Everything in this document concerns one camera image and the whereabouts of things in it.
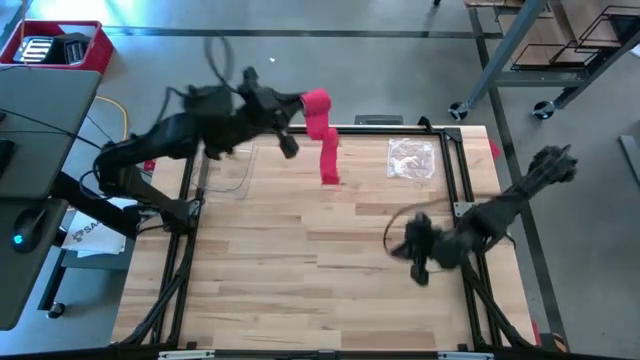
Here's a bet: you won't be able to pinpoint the dark grey side desk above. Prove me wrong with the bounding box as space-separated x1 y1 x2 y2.
0 197 70 332

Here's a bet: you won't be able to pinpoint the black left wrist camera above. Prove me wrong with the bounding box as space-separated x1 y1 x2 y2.
182 83 235 120

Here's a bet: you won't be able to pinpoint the black keyboard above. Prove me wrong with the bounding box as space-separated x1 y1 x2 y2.
0 138 16 175

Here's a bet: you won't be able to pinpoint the white printed paper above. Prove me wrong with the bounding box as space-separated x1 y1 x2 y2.
60 209 128 259

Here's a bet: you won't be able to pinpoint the black wire rack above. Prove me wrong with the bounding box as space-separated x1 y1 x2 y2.
509 4 640 72

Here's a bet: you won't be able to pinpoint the red bandage roll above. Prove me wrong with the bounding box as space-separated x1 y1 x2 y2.
298 87 343 187

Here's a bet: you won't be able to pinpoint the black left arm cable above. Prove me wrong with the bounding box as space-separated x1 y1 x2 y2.
155 33 237 124

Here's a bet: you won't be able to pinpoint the grey metal bar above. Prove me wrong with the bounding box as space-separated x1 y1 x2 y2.
618 134 640 187

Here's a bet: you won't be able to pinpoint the silver striped device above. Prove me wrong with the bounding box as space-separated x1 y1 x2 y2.
13 35 55 64

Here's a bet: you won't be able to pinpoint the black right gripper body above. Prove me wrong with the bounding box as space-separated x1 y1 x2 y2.
407 213 451 287

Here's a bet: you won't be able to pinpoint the clear plastic bag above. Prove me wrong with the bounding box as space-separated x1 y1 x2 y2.
386 137 436 181

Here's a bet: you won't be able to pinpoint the dark grey metal plate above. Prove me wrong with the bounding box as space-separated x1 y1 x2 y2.
353 114 404 126

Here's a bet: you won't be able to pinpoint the black boxy device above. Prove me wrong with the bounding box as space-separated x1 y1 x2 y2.
52 32 93 66

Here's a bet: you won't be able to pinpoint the wooden shelf board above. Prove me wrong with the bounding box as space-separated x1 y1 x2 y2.
464 0 640 69

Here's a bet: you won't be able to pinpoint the clear plastic bin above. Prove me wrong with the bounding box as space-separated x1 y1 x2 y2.
199 141 259 201

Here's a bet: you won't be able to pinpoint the black computer mouse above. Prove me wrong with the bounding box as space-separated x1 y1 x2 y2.
10 206 48 254

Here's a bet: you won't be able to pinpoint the red plastic bin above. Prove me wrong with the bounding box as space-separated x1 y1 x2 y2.
0 19 115 76

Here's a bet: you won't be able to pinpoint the yellow floor cable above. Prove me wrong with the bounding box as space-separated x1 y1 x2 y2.
93 94 130 142

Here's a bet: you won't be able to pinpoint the grey standing desk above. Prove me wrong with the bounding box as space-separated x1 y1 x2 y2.
0 67 104 201

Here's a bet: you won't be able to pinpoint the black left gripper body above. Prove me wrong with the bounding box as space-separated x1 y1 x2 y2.
234 66 301 161

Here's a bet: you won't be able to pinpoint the grey metal cart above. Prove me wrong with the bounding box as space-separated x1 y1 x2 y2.
447 0 640 122

